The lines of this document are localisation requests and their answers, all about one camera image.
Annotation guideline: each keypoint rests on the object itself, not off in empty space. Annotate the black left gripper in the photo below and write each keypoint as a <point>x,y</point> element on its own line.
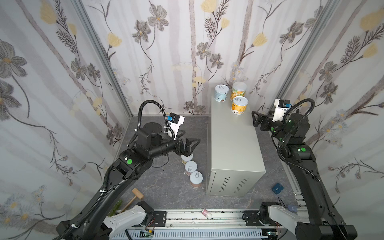
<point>179,147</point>

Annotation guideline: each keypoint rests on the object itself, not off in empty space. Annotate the pink label can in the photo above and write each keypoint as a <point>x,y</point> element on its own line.
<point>190,167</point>

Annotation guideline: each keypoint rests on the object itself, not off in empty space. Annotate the green block toy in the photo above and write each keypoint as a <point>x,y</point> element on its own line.
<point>115,208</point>

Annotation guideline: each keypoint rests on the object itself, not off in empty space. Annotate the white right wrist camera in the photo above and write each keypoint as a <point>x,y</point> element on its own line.
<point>281,107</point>

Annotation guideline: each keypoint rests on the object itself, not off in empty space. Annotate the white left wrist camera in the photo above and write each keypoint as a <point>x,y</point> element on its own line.
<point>175,121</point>

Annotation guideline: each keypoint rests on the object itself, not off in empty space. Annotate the salmon label can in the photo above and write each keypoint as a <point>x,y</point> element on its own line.
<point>196,179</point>

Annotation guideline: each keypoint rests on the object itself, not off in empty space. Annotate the grey metal cabinet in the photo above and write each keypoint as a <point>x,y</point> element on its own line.
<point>234,163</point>

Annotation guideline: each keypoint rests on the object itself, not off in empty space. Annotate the white blue label can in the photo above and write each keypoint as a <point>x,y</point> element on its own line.
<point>221,93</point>

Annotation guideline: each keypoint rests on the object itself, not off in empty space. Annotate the blue square block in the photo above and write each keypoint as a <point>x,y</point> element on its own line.
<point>277,188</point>

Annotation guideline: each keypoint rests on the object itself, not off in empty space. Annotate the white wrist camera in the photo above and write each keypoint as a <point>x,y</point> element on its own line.
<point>281,107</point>
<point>175,121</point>

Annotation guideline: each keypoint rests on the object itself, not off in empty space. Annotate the wooden mallet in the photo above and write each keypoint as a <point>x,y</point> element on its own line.
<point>138,195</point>

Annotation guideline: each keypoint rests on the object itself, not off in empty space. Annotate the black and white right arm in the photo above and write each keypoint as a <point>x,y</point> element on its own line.
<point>324,221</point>

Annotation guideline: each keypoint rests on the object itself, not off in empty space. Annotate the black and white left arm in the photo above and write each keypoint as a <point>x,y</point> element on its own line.
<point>150,141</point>

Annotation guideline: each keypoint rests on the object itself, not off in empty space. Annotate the green orange peach can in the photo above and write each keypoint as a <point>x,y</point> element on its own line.
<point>238,89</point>

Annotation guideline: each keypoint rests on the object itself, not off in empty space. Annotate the small pink bottle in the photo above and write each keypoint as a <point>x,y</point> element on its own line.
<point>207,214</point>

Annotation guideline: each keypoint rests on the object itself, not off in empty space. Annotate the yellow label can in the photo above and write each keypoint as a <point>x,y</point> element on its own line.
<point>239,105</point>
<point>186,159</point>

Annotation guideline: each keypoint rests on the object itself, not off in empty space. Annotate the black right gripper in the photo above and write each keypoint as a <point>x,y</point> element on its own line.
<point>265,123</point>

